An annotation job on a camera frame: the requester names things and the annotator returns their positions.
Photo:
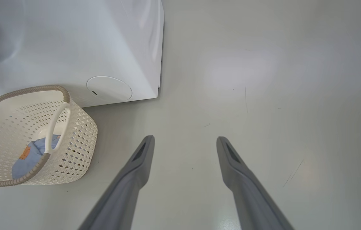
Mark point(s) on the blue cartoon print garment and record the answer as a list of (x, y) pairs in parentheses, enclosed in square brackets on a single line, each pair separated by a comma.
[(30, 158)]

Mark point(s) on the round white filter cover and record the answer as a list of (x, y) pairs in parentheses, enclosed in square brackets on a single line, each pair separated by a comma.
[(110, 88)]

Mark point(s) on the white washing machine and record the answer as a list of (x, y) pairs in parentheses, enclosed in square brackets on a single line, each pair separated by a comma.
[(88, 41)]

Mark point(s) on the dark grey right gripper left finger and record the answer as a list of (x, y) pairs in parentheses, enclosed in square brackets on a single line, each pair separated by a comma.
[(126, 191)]

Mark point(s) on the cream perforated laundry basket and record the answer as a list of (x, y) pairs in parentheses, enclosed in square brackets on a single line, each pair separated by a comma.
[(78, 140)]

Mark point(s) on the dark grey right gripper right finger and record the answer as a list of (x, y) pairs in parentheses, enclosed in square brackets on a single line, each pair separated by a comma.
[(250, 198)]

